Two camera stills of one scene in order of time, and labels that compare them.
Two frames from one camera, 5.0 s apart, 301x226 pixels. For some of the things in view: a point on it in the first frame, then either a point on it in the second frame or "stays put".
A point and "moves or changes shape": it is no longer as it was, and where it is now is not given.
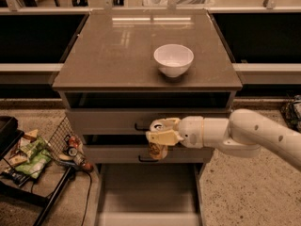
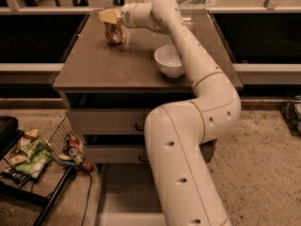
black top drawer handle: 141,129 stays put
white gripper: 191,131 to 127,16
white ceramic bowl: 173,60 stays put
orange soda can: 158,152 moves or changes shape
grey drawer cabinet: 124,69 stays put
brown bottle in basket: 80,160 stays put
